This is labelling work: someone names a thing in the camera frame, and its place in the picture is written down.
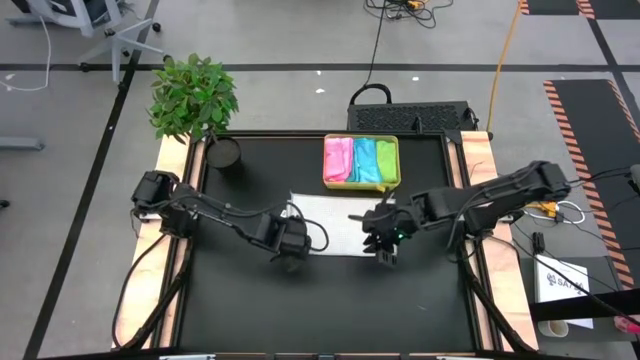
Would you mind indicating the white microfiber towel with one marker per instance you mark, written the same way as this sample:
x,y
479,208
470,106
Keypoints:
x,y
340,220

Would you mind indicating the green microfiber towel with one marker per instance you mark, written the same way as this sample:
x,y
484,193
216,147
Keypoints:
x,y
387,160

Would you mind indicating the grey desk foot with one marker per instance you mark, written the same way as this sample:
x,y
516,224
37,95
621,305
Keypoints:
x,y
20,143

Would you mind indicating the wooden table side board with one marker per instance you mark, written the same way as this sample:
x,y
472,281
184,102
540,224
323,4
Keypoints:
x,y
140,280
505,270

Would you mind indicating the black computer case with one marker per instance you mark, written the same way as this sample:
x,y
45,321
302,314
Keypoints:
x,y
400,117

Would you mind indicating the black power adapter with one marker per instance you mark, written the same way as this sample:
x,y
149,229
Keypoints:
x,y
538,242

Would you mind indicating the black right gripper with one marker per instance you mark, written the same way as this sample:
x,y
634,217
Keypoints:
x,y
390,222

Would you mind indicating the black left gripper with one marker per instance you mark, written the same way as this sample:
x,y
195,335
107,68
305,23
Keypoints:
x,y
295,240

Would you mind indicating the yellow power splitter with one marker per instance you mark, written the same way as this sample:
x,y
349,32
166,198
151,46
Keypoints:
x,y
549,206

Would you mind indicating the grey office chair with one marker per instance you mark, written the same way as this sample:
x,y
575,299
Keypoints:
x,y
117,42

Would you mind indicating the pink object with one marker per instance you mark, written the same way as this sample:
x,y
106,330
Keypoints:
x,y
627,325

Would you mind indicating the black table frame strut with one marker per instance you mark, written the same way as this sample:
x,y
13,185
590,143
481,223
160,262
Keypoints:
x,y
166,295
492,310

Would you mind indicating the green potted plant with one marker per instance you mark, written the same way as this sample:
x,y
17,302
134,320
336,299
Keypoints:
x,y
192,97

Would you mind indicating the light blue microfiber towel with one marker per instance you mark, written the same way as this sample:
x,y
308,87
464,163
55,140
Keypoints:
x,y
367,160

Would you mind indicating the white printed booklet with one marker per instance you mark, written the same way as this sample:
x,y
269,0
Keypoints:
x,y
560,275

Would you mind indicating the yellow plastic bin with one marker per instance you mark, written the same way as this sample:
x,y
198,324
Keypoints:
x,y
362,186

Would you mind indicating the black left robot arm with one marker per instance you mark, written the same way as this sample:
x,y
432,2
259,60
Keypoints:
x,y
220,212

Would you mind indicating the white paper cup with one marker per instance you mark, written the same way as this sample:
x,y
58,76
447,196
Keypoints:
x,y
552,328

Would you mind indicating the black striped floor mat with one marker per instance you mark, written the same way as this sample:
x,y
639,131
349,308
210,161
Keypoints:
x,y
555,6
590,130

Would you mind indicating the pink microfiber towel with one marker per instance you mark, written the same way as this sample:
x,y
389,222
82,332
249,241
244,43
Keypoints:
x,y
338,159

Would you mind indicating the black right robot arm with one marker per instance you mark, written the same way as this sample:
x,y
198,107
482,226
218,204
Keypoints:
x,y
500,192

